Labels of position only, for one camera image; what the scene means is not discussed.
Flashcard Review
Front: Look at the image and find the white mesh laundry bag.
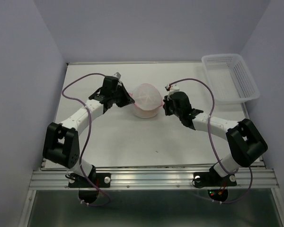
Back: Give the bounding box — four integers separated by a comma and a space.
131, 83, 163, 119

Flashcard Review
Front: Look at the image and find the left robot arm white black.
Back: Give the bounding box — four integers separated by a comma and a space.
43, 72, 134, 186

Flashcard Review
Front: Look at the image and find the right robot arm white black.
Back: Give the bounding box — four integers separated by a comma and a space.
163, 91, 268, 186

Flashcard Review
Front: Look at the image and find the white plastic basket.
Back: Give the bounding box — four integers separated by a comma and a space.
201, 53, 260, 105

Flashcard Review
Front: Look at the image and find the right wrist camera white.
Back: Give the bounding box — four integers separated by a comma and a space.
165, 84, 180, 96

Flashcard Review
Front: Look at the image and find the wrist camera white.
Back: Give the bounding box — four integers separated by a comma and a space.
113, 72, 121, 79
165, 84, 180, 96

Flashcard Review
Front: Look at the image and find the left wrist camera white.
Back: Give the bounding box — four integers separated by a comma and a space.
113, 72, 121, 79

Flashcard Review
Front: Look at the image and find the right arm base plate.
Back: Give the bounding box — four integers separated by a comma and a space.
192, 172, 237, 188

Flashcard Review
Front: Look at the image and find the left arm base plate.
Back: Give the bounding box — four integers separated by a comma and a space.
65, 173, 111, 188

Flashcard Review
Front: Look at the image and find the aluminium rail frame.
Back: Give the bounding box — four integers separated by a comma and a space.
18, 61, 284, 227

